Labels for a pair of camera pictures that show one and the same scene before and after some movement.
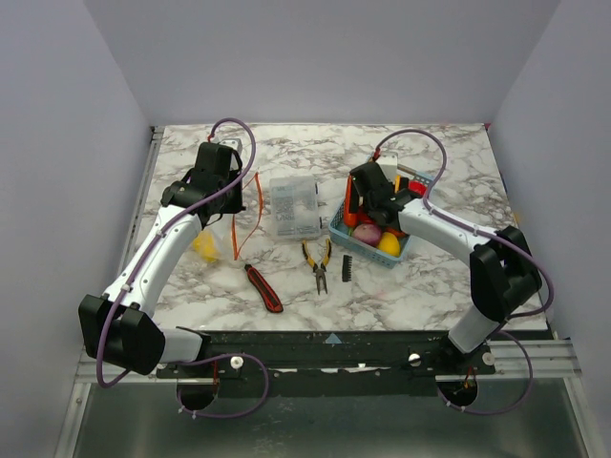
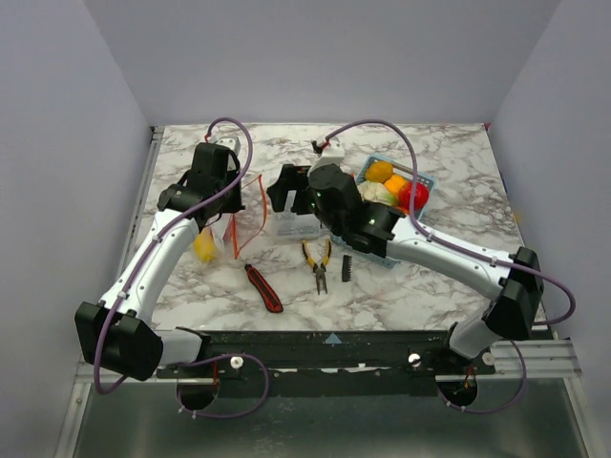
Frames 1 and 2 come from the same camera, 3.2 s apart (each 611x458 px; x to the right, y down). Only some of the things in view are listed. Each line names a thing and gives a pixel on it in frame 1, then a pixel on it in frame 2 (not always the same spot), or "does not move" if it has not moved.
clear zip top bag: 222,239 does not move
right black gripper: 354,201 → 296,192
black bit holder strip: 346,268 does not move
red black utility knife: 268,295 does not move
